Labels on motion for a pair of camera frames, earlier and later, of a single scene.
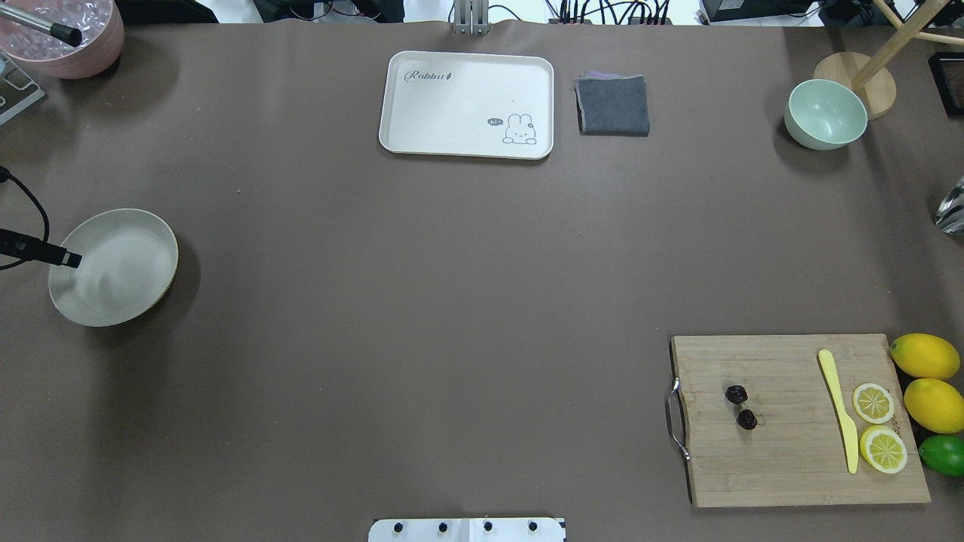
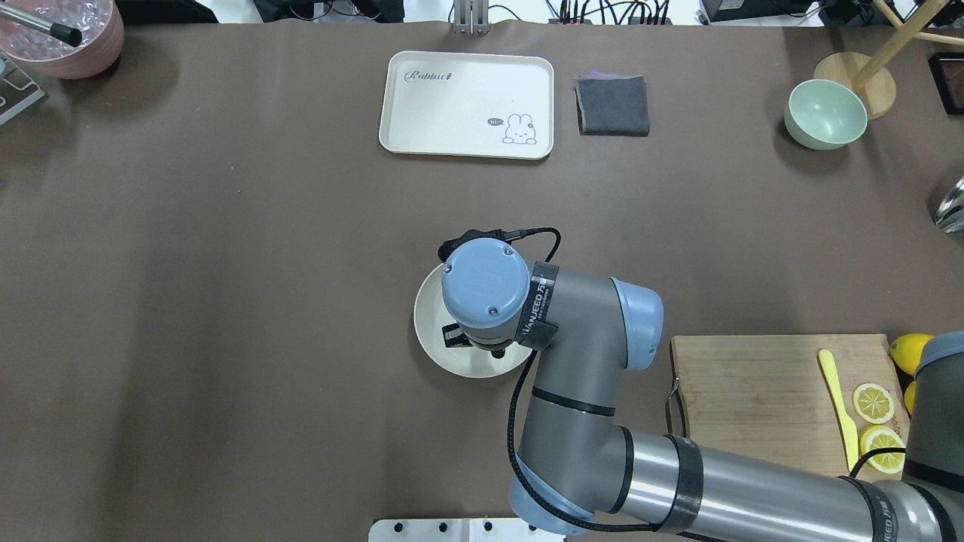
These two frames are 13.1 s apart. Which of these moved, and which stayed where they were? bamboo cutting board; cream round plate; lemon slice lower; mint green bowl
Moved: cream round plate
Stayed: bamboo cutting board; lemon slice lower; mint green bowl
